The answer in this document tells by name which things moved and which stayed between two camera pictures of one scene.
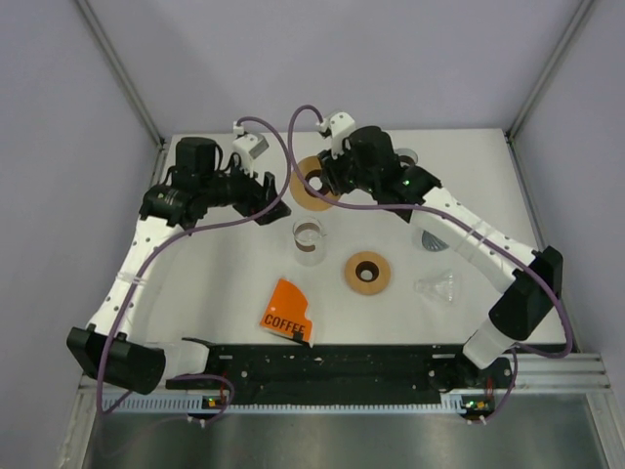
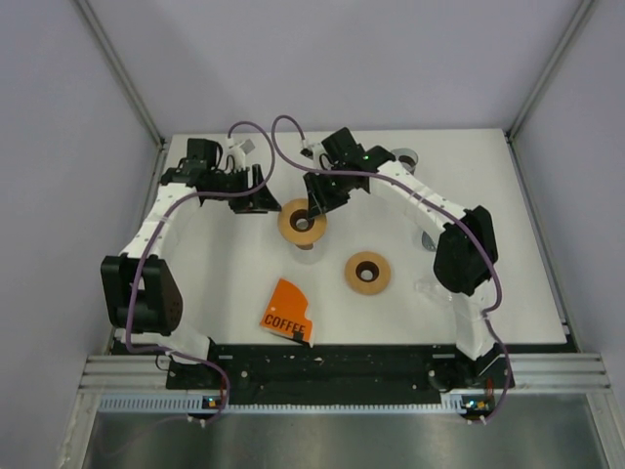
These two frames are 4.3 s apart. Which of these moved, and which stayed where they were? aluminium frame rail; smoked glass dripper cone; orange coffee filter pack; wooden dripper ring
Moved: wooden dripper ring
Stayed: aluminium frame rail; orange coffee filter pack; smoked glass dripper cone
